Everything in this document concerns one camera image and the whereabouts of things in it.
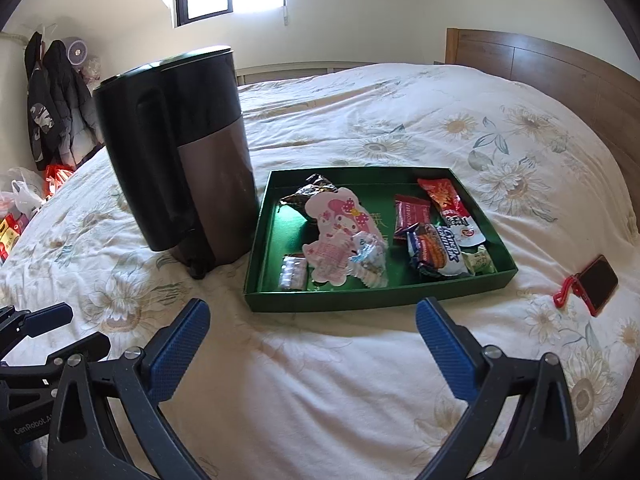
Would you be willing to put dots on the clear crinkly candy packet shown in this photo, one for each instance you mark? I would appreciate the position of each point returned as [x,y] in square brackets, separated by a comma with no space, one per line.
[370,260]

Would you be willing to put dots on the green shallow tray box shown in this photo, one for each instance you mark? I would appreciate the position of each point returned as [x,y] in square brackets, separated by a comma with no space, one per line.
[280,230]

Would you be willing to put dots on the clear snack packet with red ends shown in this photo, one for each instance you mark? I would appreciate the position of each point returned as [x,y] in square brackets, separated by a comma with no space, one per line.
[293,274]

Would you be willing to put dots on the dark red snack packet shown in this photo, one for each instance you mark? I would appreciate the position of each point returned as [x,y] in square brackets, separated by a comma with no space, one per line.
[410,215]

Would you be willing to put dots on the red and yellow bag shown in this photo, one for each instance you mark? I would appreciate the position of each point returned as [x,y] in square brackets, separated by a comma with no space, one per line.
[10,235]

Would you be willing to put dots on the beige slatted wall cabinet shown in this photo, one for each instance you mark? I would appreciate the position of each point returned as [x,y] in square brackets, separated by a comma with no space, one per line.
[300,72]

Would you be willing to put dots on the hanging pale plastic bag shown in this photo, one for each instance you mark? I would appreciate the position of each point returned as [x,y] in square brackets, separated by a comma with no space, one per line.
[91,74]

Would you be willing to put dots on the small round fan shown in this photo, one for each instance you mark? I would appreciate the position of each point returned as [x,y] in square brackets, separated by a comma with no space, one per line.
[76,51]

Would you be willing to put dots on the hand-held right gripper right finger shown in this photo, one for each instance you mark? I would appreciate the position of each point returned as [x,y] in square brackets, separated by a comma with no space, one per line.
[445,352]

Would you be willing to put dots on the black and grey puffer jacket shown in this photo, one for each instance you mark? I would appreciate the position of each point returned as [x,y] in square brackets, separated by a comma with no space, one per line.
[72,110]

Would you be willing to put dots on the black camouflage jacket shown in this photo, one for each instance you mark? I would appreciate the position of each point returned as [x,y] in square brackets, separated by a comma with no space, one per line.
[40,110]

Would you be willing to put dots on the pink cartoon snack packet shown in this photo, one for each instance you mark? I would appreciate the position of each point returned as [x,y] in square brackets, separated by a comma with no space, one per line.
[330,240]

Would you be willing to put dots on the red plastic bag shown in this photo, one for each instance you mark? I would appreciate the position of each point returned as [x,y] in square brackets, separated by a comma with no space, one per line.
[57,177]

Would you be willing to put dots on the long red and white snack packet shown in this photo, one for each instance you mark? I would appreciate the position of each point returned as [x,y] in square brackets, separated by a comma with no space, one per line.
[447,205]

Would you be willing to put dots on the pink and white plastic bag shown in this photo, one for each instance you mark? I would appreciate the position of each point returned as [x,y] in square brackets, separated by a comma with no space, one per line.
[6,205]

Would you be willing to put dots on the floral bed sheet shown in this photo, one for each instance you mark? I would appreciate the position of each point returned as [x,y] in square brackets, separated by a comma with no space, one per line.
[325,385]

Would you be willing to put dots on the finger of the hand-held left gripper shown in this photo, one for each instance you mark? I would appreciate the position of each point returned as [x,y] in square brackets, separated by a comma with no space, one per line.
[47,320]
[90,346]

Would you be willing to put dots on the wooden headboard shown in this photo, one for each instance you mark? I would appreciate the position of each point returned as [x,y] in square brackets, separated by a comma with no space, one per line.
[550,65]

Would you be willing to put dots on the pale green candy packet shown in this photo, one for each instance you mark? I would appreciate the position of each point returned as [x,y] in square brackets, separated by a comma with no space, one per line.
[479,260]

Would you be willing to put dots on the dark brown snack packet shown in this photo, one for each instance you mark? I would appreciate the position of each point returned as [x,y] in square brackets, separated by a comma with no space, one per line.
[305,197]

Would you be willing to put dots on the blue and white biscuit packet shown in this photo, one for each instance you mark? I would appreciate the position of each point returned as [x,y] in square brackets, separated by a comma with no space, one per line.
[437,252]

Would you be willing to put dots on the black and brown electric kettle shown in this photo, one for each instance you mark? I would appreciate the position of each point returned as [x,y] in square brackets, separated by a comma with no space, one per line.
[200,160]

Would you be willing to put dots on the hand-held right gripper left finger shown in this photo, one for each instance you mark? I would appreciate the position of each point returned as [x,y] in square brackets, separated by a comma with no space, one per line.
[177,352]

